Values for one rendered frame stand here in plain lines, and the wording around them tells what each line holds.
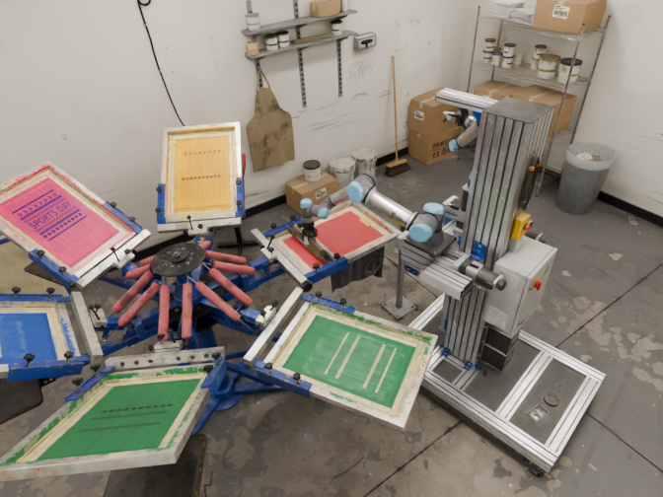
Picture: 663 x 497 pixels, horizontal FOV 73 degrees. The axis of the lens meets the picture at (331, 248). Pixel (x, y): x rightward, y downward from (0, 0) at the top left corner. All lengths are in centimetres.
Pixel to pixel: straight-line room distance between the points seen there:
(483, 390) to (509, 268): 102
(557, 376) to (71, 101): 422
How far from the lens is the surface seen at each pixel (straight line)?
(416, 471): 323
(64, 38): 425
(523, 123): 234
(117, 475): 239
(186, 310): 255
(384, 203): 252
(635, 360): 421
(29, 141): 441
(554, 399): 345
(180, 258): 268
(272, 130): 495
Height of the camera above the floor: 290
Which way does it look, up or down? 38 degrees down
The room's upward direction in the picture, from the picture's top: 4 degrees counter-clockwise
